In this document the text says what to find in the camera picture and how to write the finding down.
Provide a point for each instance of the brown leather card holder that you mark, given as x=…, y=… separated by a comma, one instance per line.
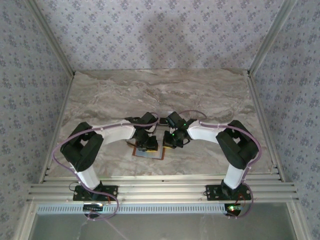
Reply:
x=150, y=155

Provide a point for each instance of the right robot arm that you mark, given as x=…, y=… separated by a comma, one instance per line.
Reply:
x=202, y=132

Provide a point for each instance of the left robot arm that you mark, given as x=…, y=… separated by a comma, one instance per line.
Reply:
x=115, y=132

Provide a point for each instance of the aluminium extrusion base beam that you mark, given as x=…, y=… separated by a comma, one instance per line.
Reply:
x=162, y=186

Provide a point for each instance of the grey metal lower panel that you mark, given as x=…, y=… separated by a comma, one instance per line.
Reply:
x=175, y=227

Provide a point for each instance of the small black circuit board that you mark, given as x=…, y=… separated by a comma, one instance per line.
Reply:
x=233, y=210

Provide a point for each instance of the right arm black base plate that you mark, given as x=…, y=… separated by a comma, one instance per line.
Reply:
x=215, y=196

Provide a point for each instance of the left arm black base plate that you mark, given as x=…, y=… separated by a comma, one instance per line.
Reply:
x=76, y=197

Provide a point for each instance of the aluminium table side rail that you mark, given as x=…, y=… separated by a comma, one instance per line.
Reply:
x=257, y=100
x=63, y=110

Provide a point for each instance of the aluminium upright frame post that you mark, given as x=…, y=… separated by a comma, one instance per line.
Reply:
x=270, y=37
x=53, y=37

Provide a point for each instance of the aluminium lower frame rail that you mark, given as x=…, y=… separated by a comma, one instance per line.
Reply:
x=296, y=220
x=26, y=220

